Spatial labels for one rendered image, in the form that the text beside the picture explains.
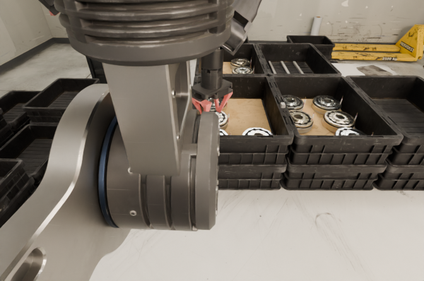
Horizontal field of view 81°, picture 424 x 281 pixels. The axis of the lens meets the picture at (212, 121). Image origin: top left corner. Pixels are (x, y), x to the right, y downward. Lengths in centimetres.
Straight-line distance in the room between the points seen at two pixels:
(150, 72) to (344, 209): 79
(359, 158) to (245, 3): 55
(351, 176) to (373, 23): 398
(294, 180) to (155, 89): 71
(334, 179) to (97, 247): 73
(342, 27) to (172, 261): 423
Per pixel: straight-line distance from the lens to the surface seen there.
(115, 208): 28
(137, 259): 75
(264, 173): 80
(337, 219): 87
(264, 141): 69
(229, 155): 72
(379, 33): 484
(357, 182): 94
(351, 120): 99
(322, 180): 88
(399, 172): 95
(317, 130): 94
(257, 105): 102
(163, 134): 21
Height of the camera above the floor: 136
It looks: 36 degrees down
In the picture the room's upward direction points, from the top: straight up
